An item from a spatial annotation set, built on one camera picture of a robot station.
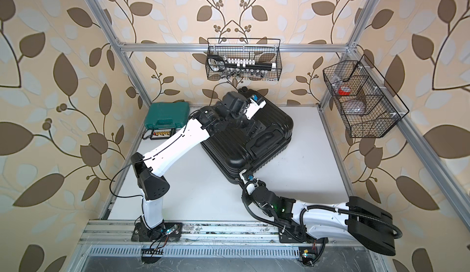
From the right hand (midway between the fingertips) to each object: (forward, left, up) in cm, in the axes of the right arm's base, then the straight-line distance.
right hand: (240, 182), depth 80 cm
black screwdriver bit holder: (+33, +44, -6) cm, 55 cm away
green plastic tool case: (+46, +44, -4) cm, 64 cm away
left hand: (+17, -7, +23) cm, 30 cm away
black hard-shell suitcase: (+8, +2, +13) cm, 15 cm away
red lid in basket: (+30, -48, +24) cm, 62 cm away
